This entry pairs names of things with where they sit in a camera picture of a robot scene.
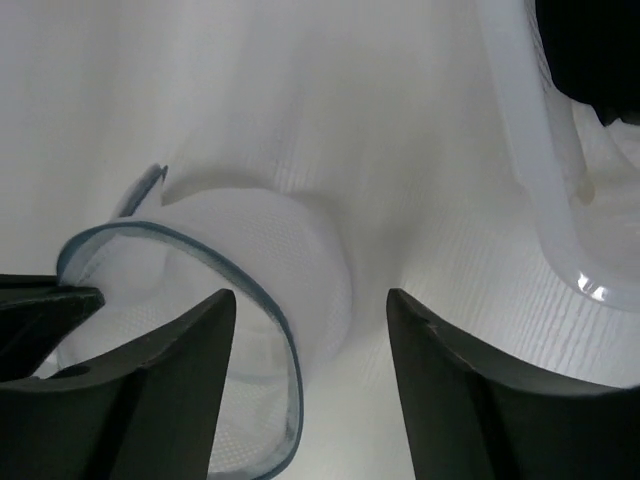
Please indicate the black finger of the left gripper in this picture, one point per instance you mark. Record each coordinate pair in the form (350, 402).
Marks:
(37, 313)

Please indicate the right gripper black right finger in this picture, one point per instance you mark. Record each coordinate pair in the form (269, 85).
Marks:
(472, 411)

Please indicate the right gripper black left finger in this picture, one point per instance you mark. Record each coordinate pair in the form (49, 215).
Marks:
(147, 409)

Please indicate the blue trimmed mesh laundry bag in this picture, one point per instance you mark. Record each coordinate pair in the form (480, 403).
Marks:
(153, 261)

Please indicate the white plastic basket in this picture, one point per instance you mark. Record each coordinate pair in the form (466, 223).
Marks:
(548, 161)

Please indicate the white garment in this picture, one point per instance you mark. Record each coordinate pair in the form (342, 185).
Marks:
(612, 158)

